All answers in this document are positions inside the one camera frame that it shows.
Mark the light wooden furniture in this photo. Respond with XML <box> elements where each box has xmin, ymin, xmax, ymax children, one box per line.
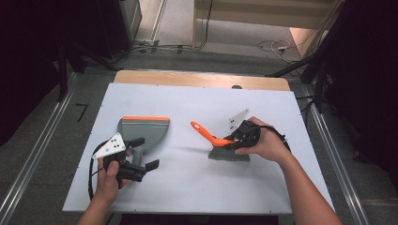
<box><xmin>191</xmin><ymin>0</ymin><xmax>345</xmax><ymax>60</ymax></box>

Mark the black metal stand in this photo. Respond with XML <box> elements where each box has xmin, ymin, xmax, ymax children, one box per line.
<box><xmin>55</xmin><ymin>40</ymin><xmax>120</xmax><ymax>103</ymax></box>
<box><xmin>265</xmin><ymin>0</ymin><xmax>358</xmax><ymax>113</ymax></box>

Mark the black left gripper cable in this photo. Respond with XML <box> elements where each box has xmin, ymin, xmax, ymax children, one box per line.
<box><xmin>87</xmin><ymin>140</ymin><xmax>111</xmax><ymax>202</ymax></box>

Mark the black floor cable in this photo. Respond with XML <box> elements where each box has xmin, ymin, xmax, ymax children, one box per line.
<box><xmin>109</xmin><ymin>0</ymin><xmax>215</xmax><ymax>64</ymax></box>

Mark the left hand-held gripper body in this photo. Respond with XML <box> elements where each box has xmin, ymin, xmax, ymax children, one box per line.
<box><xmin>92</xmin><ymin>132</ymin><xmax>148</xmax><ymax>183</ymax></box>

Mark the orange-handled grey brush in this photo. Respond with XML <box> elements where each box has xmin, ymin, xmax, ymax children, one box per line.
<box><xmin>190</xmin><ymin>120</ymin><xmax>252</xmax><ymax>163</ymax></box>

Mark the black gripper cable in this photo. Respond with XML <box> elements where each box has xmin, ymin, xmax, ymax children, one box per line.
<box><xmin>249</xmin><ymin>125</ymin><xmax>293</xmax><ymax>154</ymax></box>
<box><xmin>87</xmin><ymin>140</ymin><xmax>111</xmax><ymax>202</ymax></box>

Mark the person's right hand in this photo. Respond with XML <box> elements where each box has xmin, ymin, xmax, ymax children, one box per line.
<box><xmin>234</xmin><ymin>115</ymin><xmax>295</xmax><ymax>165</ymax></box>

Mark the white board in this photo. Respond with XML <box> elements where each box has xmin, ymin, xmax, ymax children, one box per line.
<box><xmin>61</xmin><ymin>82</ymin><xmax>337</xmax><ymax>217</ymax></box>

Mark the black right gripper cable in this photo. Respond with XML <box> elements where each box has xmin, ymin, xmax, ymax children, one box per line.
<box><xmin>249</xmin><ymin>125</ymin><xmax>293</xmax><ymax>154</ymax></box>

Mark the person's left hand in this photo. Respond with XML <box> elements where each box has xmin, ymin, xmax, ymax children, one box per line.
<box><xmin>93</xmin><ymin>150</ymin><xmax>131</xmax><ymax>204</ymax></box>

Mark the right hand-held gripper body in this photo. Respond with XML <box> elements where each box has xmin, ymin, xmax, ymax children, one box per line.
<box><xmin>225</xmin><ymin>108</ymin><xmax>263</xmax><ymax>150</ymax></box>

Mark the metal floor rail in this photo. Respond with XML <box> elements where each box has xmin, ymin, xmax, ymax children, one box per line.
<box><xmin>0</xmin><ymin>72</ymin><xmax>80</xmax><ymax>225</ymax></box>
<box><xmin>300</xmin><ymin>88</ymin><xmax>371</xmax><ymax>225</ymax></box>

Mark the black cabinet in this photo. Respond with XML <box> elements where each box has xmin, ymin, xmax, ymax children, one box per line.
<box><xmin>93</xmin><ymin>0</ymin><xmax>144</xmax><ymax>60</ymax></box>

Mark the grey dustpan with orange edge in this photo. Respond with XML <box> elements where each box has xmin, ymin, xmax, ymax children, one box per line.
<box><xmin>116</xmin><ymin>115</ymin><xmax>171</xmax><ymax>167</ymax></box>

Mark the white floor cable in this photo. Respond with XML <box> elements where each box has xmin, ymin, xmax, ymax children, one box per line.
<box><xmin>256</xmin><ymin>38</ymin><xmax>295</xmax><ymax>64</ymax></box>

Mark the dark curtain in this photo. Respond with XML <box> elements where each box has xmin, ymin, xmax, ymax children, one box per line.
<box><xmin>322</xmin><ymin>0</ymin><xmax>398</xmax><ymax>182</ymax></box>
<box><xmin>0</xmin><ymin>0</ymin><xmax>104</xmax><ymax>147</ymax></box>

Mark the black tape mark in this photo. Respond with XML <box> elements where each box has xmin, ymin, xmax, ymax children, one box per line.
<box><xmin>75</xmin><ymin>103</ymin><xmax>90</xmax><ymax>123</ymax></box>

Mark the wooden table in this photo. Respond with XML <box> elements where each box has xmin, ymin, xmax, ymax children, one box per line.
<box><xmin>113</xmin><ymin>69</ymin><xmax>292</xmax><ymax>92</ymax></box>

